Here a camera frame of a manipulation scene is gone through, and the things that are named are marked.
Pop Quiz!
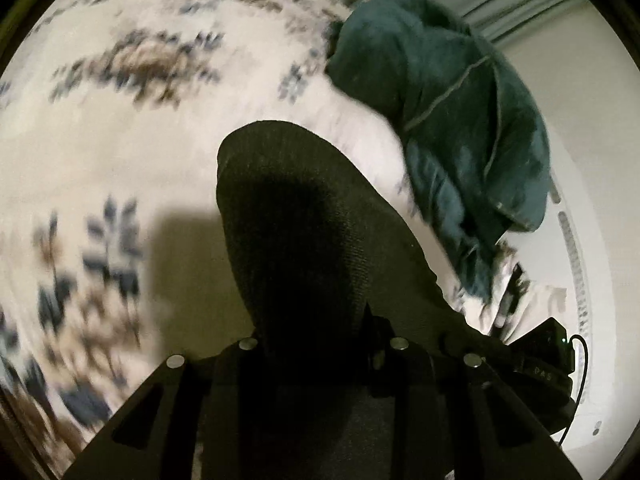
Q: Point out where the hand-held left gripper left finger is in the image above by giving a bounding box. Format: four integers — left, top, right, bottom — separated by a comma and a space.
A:
62, 337, 266, 480

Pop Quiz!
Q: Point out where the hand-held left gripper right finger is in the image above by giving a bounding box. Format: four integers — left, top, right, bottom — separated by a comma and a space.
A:
360, 305, 583, 480

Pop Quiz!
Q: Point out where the dark striped sweater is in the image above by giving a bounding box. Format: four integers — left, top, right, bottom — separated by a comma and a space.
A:
216, 120, 516, 411

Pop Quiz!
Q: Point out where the white folded garment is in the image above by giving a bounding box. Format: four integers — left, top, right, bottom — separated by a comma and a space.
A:
505, 285, 568, 346

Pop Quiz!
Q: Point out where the black white striped garment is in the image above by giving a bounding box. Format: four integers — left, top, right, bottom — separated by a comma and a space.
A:
492, 240, 531, 331

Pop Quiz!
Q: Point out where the teal plush blanket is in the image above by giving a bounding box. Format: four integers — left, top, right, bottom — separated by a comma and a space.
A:
325, 0, 552, 306

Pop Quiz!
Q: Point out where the floral bed quilt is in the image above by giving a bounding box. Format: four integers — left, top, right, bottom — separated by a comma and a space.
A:
0, 0, 501, 466

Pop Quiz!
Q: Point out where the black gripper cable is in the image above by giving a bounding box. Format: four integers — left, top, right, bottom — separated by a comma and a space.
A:
560, 335, 590, 446

